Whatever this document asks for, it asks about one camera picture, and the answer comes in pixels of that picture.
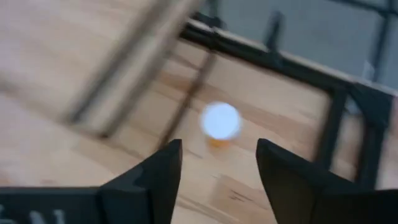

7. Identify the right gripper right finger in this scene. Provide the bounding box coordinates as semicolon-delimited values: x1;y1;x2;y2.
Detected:
256;138;355;224

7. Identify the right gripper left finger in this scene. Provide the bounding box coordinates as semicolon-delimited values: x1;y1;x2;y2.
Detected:
99;139;183;224

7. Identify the large orange medicine bottle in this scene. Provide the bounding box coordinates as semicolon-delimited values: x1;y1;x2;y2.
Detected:
200;101;243;149

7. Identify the black table frame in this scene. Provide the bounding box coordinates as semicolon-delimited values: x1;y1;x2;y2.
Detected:
178;12;398;190

